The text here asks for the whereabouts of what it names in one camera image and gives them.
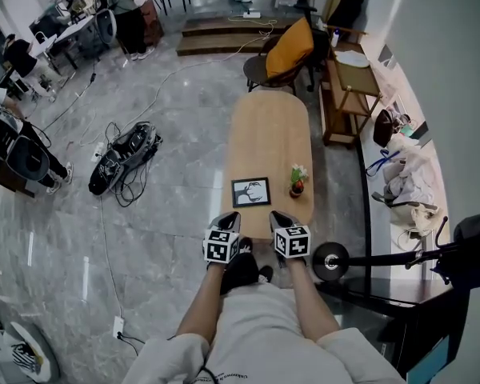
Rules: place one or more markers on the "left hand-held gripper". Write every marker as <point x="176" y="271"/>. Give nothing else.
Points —
<point x="218" y="248"/>

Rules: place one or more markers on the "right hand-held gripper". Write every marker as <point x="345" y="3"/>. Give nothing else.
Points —
<point x="292" y="244"/>

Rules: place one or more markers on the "black framed picture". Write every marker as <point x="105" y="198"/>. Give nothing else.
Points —
<point x="252" y="192"/>

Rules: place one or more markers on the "person's right forearm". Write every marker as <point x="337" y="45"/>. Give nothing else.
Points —
<point x="312" y="306"/>

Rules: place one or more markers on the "person's left forearm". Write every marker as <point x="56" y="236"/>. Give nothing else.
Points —
<point x="200" y="306"/>

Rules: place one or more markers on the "oval wooden table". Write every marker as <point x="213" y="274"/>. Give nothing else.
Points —
<point x="268" y="134"/>

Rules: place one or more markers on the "person's left shoe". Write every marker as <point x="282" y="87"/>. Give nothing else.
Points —
<point x="246" y="248"/>

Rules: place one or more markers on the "person's shoe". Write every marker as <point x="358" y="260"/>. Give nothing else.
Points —
<point x="246" y="248"/>
<point x="266" y="273"/>

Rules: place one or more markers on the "dark soda bottle red label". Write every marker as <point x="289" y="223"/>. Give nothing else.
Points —
<point x="297" y="192"/>

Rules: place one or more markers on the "person's black trousers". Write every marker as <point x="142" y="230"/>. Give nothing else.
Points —
<point x="240" y="274"/>

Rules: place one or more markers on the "person's right shoe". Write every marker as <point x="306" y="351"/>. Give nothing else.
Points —
<point x="266" y="273"/>

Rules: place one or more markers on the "artificial white flower bunch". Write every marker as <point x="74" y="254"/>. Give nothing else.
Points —
<point x="299" y="171"/>

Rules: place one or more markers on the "black coat rack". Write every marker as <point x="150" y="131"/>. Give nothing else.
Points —
<point x="320" y="268"/>

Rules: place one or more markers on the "person's off-white shirt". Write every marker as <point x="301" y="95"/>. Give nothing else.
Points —
<point x="260" y="334"/>

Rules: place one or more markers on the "gray backpack rig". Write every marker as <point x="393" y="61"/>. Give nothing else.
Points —
<point x="106" y="24"/>
<point x="104" y="174"/>
<point x="28" y="158"/>

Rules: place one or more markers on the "white clothes pile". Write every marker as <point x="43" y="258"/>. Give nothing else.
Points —
<point x="408" y="166"/>

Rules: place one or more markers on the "black bag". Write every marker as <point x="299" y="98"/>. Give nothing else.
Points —
<point x="384" y="128"/>

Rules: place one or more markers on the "white power strip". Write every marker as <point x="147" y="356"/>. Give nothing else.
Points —
<point x="252" y="14"/>
<point x="118" y="326"/>
<point x="98" y="152"/>

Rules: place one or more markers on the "dark wooden armchair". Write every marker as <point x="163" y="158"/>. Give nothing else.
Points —
<point x="256" y="72"/>

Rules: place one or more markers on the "wooden side shelf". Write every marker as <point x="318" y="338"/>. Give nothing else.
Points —
<point x="356" y="78"/>

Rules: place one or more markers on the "wooden step platform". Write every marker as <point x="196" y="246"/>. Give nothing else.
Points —
<point x="216" y="44"/>

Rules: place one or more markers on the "dark jacket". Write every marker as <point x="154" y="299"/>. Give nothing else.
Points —
<point x="472" y="250"/>

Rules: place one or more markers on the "blue board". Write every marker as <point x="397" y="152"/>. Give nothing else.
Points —
<point x="428" y="364"/>

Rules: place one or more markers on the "brown wooden desk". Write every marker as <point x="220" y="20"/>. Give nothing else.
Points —
<point x="8" y="182"/>
<point x="152" y="22"/>

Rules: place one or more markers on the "black office chair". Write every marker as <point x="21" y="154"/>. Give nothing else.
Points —
<point x="350" y="2"/>

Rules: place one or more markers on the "white zebra print bag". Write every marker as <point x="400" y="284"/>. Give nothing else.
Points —
<point x="26" y="358"/>

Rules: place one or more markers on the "white work table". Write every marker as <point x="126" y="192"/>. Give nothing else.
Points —
<point x="74" y="30"/>

